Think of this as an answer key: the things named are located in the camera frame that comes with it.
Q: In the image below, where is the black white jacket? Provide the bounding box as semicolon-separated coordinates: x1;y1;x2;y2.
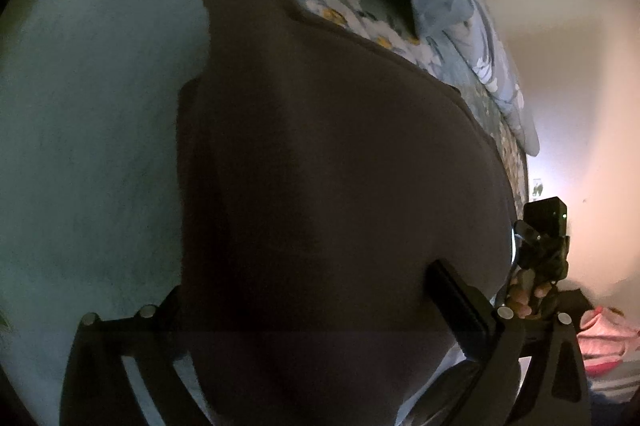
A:
177;0;515;425

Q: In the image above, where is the grey floral quilt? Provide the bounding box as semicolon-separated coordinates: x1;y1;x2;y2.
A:
349;0;542;159

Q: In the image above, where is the pink garment pile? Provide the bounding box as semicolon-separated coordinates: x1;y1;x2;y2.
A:
577;307;639;377

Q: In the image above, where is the person's right hand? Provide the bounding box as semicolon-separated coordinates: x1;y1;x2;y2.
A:
506;269;553;320

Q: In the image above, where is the teal floral bed blanket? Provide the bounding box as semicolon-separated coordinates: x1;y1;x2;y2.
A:
1;0;528;425

